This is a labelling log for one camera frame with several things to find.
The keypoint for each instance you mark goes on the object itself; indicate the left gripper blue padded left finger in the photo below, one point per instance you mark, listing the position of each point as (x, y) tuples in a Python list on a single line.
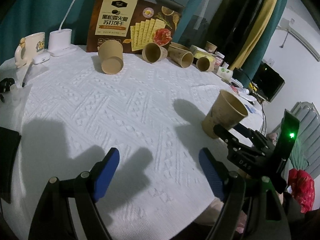
[(104, 171)]

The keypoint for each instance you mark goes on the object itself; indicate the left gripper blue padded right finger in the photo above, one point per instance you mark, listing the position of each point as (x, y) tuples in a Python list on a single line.
[(210, 167)]

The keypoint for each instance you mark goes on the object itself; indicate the white green paper cup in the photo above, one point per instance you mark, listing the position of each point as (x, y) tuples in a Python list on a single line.
[(224, 73)]

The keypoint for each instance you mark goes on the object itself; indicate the small lying paper cup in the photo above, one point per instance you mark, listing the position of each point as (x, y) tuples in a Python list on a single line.
[(205, 64)]

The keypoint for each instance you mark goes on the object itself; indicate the upside-down brown paper cup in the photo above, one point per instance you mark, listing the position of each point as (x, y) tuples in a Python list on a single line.
[(111, 57)]

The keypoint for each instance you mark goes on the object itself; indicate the lying patterned paper cup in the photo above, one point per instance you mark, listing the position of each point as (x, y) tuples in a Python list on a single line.
[(183, 58)]

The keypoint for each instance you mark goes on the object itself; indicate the lying brown paper cup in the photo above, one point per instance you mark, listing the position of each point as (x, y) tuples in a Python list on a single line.
[(152, 53)]

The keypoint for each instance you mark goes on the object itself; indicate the upright paper cup at back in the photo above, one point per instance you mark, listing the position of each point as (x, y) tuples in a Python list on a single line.
[(210, 48)]

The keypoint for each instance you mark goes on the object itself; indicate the red cloth bundle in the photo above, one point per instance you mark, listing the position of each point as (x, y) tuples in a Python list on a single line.
[(303, 189)]

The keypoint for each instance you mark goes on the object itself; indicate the white embossed tablecloth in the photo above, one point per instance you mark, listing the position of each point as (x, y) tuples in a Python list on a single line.
[(72, 114)]

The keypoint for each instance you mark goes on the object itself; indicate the grey padded headboard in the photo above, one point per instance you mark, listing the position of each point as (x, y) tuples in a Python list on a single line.
[(308, 134)]

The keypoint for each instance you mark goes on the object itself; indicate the black monitor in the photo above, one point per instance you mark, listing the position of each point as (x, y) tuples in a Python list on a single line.
[(268, 82)]

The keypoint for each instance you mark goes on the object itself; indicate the black pen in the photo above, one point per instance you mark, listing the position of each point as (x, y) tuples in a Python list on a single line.
[(27, 73)]

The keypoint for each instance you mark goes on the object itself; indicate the yellow tissue box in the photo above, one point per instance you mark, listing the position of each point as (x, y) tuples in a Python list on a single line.
[(199, 53)]

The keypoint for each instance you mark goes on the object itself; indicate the white earbuds case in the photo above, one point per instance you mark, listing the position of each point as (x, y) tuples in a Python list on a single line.
[(41, 58)]

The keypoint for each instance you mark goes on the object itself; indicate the white desk lamp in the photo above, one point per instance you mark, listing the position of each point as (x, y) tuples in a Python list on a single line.
[(59, 43)]

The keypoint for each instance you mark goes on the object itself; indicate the brown paper bowl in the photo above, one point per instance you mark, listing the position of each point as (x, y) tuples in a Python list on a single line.
[(178, 46)]

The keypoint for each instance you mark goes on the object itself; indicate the cream cartoon mug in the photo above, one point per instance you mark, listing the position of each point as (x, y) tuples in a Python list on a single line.
[(29, 47)]

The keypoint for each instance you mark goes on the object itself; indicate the brown cracker box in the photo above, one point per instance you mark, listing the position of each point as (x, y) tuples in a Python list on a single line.
[(133, 23)]

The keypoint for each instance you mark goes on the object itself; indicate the teal curtain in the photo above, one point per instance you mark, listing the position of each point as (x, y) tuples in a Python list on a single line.
[(20, 18)]

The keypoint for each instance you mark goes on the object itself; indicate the yellow curtain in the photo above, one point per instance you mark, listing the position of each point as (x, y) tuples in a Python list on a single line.
[(256, 33)]

